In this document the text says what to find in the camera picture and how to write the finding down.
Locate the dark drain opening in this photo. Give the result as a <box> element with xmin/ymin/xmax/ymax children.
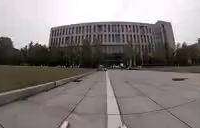
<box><xmin>72</xmin><ymin>78</ymin><xmax>83</xmax><ymax>83</ymax></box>

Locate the large grey many-windowed building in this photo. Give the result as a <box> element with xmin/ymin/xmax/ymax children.
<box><xmin>48</xmin><ymin>20</ymin><xmax>176</xmax><ymax>67</ymax></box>

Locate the grey paved plaza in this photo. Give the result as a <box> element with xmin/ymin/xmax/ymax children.
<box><xmin>0</xmin><ymin>68</ymin><xmax>200</xmax><ymax>128</ymax></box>

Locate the row of dark trees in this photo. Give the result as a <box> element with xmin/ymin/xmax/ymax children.
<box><xmin>0</xmin><ymin>36</ymin><xmax>200</xmax><ymax>69</ymax></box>

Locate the grey stone kerb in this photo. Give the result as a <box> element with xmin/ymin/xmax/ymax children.
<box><xmin>0</xmin><ymin>69</ymin><xmax>98</xmax><ymax>111</ymax></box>

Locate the dark manhole cover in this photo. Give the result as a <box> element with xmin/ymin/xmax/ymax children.
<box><xmin>171</xmin><ymin>77</ymin><xmax>189</xmax><ymax>82</ymax></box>

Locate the dull grass lawn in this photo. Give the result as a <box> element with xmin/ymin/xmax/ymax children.
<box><xmin>0</xmin><ymin>64</ymin><xmax>95</xmax><ymax>96</ymax></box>

